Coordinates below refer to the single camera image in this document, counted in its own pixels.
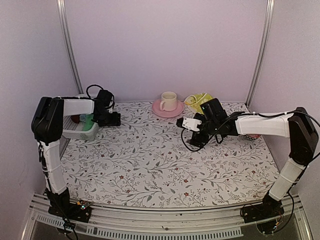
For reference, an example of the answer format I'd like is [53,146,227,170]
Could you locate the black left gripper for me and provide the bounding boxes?
[95,109,121,127]

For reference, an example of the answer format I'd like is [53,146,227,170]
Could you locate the green microfibre towel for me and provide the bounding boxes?
[82,116,95,131]

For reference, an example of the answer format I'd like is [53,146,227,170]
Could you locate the yellow patterned towel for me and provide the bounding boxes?
[184,93,213,114]

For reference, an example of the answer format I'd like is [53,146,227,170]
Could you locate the white plastic basket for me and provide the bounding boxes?
[61,96,99,141]

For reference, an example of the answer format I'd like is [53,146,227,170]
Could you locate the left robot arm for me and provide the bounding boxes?
[31,88,121,217]

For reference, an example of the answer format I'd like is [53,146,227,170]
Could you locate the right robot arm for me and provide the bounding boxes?
[182,98,320,218]

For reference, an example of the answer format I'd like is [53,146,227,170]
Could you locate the light blue rolled towel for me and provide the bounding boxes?
[79,114,87,123]

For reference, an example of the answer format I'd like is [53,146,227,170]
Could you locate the dark red rolled towel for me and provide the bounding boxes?
[70,115,80,124]

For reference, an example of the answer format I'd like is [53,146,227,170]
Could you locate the cream ceramic mug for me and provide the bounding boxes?
[159,91,178,112]

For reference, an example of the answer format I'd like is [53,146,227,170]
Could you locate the pink plate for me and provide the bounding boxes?
[151,98,185,118]

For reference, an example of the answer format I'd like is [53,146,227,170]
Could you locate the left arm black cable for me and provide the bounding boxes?
[85,84,106,99]

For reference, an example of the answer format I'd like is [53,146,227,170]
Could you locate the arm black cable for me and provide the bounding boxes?
[180,112,311,152]
[85,84,106,99]

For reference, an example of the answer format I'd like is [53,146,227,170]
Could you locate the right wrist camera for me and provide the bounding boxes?
[176,117,202,132]

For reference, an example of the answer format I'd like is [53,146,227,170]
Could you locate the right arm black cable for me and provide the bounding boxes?
[180,112,311,152]

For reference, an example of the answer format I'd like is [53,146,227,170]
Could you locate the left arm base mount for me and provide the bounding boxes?
[48,199,92,223]

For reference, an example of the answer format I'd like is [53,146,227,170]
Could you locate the front aluminium rail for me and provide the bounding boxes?
[22,194,315,240]

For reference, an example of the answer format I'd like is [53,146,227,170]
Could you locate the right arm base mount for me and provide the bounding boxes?
[240,195,285,223]

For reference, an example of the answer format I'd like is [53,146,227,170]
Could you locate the left aluminium frame post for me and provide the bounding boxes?
[56,0,84,94]

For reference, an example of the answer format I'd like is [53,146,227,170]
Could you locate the aluminium frame post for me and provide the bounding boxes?
[245,0,275,109]
[56,0,84,94]

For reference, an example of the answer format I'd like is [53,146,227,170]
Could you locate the right aluminium frame post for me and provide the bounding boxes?
[245,0,275,109]

